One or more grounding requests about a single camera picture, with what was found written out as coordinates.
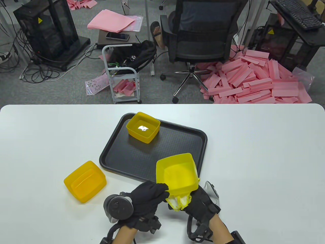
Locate black keyboard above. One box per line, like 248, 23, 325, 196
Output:
273, 0, 323, 31

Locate pink foam bundle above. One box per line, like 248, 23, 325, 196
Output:
113, 79, 136, 93

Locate small brown side table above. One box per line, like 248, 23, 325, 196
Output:
98, 30, 134, 50

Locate stack of pink sheets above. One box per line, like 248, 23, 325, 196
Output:
87, 9, 136, 33

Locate black mesh computer cabinet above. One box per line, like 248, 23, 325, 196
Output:
13, 0, 91, 71
255, 13, 318, 73

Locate pile of pink foam strips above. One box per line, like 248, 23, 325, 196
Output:
197, 45, 313, 104

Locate black keyboard shelf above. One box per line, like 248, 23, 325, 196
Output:
269, 0, 325, 47

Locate black handheld controller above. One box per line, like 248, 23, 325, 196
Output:
103, 194, 134, 223
204, 181, 220, 207

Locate pink patterned plastic bag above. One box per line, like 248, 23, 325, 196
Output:
85, 74, 110, 96

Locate tangle of black cables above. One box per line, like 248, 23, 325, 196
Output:
0, 5, 61, 83

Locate black sandal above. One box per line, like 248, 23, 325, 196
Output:
150, 22, 163, 38

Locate white rolling cart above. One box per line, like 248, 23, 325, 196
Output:
102, 44, 142, 104

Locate white yellow-edged dish cloth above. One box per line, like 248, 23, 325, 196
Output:
168, 178, 201, 211

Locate black smartphone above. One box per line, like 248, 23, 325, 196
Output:
106, 32, 130, 41

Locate person's left hand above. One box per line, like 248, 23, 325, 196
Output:
124, 180, 170, 234

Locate lemon yellow plastic food container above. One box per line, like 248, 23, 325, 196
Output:
156, 153, 200, 196

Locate scattered pink foam pieces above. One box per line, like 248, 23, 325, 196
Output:
67, 0, 98, 10

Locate person's right hand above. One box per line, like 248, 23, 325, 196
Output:
183, 185, 221, 226

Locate person's left forearm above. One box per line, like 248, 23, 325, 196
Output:
113, 226, 137, 244

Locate amber yellow plastic food container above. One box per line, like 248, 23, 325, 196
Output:
126, 112, 161, 144
63, 160, 107, 204

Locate black plastic tray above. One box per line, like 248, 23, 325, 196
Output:
99, 113, 208, 183

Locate black mesh office chair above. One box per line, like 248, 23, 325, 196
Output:
160, 0, 249, 104

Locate black backpack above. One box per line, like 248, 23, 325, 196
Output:
109, 40, 157, 75

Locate person's right forearm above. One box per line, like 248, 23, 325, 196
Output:
208, 215, 234, 244

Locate crumpled clear plastic bag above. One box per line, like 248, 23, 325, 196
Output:
292, 67, 315, 92

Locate clear flat plastic bag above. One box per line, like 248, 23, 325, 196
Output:
121, 15, 144, 32

